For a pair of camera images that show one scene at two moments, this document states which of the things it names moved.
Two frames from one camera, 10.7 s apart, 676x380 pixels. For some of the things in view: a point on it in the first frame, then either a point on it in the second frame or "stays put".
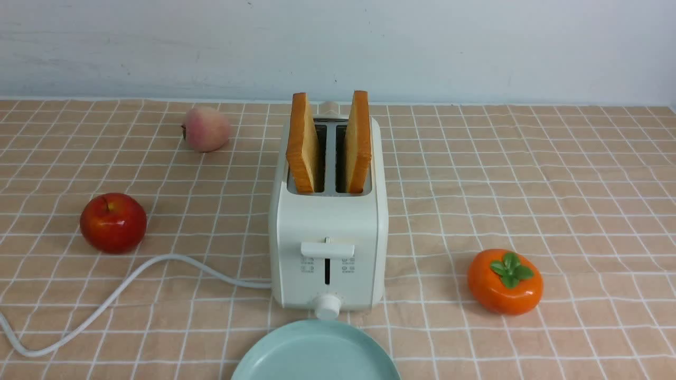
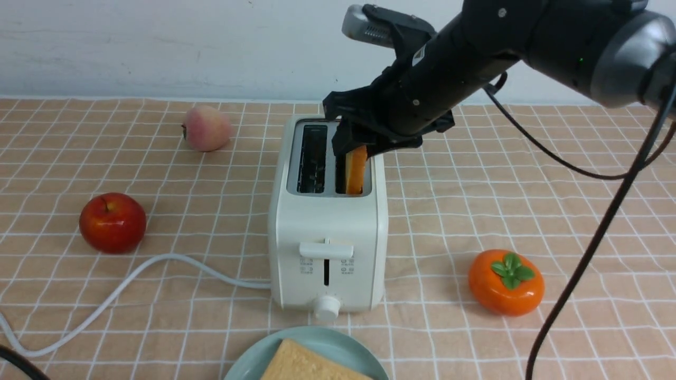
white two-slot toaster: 328,208 stays put
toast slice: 301,154 to 293,360
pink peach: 205,129 stays put
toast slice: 358,153 stays put
